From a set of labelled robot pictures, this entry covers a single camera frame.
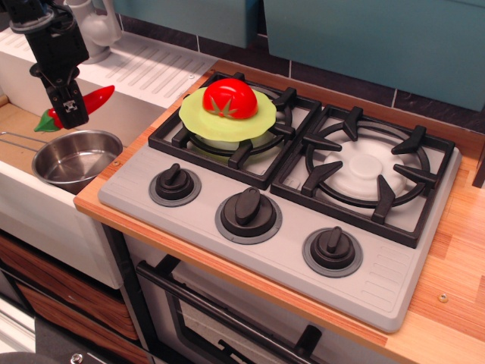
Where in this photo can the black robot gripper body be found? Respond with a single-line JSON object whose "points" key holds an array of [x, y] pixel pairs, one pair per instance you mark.
{"points": [[54, 37]]}

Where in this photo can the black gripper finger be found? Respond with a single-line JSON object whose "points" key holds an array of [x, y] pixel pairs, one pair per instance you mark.
{"points": [[68, 104]]}

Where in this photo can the red toy chili pepper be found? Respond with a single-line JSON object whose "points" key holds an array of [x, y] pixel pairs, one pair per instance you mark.
{"points": [[50, 122]]}

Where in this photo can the red toy tomato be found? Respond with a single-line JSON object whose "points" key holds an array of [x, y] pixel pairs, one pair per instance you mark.
{"points": [[230, 98]]}

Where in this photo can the stainless steel pot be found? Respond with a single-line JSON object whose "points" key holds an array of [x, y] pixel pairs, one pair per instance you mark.
{"points": [[71, 161]]}

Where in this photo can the white toy sink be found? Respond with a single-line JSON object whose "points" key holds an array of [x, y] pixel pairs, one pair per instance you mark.
{"points": [[148, 77]]}

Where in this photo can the light green plastic plate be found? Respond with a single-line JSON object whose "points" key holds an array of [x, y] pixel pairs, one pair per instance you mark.
{"points": [[217, 128]]}

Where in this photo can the grey toy faucet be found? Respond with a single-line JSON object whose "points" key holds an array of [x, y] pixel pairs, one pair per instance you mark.
{"points": [[99, 31]]}

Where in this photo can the black left stove knob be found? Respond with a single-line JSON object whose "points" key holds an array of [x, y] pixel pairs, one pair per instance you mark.
{"points": [[175, 187]]}

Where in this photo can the black stove knob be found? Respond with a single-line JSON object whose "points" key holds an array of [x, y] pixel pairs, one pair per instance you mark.
{"points": [[248, 218], [332, 252], [175, 187]]}

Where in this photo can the teal cabinet left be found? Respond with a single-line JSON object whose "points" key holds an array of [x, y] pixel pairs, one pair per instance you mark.
{"points": [[228, 21]]}

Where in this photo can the teal cabinet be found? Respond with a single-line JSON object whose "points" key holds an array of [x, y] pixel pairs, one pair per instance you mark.
{"points": [[228, 21], [433, 49]]}

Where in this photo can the black left burner grate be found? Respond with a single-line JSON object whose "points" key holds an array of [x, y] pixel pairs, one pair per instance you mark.
{"points": [[254, 161]]}

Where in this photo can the black burner grate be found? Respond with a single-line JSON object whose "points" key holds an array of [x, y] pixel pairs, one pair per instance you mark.
{"points": [[383, 178], [254, 161]]}

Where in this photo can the wooden drawer front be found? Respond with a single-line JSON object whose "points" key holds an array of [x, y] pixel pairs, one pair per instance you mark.
{"points": [[72, 300]]}

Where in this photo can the black middle stove knob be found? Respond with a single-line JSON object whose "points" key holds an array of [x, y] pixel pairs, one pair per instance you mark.
{"points": [[248, 218]]}

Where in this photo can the toy oven door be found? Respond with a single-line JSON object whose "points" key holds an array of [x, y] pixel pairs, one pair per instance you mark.
{"points": [[217, 344]]}

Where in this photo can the black right burner grate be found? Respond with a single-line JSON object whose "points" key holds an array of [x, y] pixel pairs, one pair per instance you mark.
{"points": [[383, 178]]}

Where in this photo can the black right stove knob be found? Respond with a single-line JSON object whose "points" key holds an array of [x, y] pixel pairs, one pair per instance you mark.
{"points": [[332, 252]]}

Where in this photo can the grey toy stove top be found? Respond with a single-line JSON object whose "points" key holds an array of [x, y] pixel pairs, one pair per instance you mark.
{"points": [[379, 292]]}

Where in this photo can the teal cabinet right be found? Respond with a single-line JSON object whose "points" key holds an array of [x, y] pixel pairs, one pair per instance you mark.
{"points": [[433, 49]]}

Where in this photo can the black oven door handle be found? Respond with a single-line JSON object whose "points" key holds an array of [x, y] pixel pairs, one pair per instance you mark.
{"points": [[161, 276]]}

